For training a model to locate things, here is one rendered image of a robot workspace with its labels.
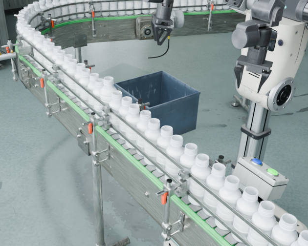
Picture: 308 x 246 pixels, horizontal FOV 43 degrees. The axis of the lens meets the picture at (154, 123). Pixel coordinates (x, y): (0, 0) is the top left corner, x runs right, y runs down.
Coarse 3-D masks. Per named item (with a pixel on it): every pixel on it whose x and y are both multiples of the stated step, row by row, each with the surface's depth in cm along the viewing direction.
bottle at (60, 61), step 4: (60, 52) 179; (64, 52) 177; (60, 56) 176; (64, 56) 177; (56, 60) 179; (60, 60) 177; (60, 64) 177; (60, 72) 179; (60, 76) 180; (60, 84) 183
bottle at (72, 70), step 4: (72, 60) 171; (76, 60) 170; (68, 64) 170; (72, 64) 168; (76, 64) 169; (68, 68) 170; (72, 68) 169; (76, 68) 170; (68, 72) 170; (72, 72) 169; (72, 76) 170; (68, 80) 172; (68, 84) 173; (72, 84) 172; (72, 88) 173; (68, 92) 176; (72, 96) 175
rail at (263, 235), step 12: (36, 48) 193; (36, 60) 198; (48, 60) 184; (48, 72) 189; (120, 132) 144; (132, 144) 139; (144, 156) 134; (168, 156) 122; (180, 168) 118; (228, 204) 104; (216, 216) 110; (240, 216) 101; (276, 216) 101; (228, 228) 107
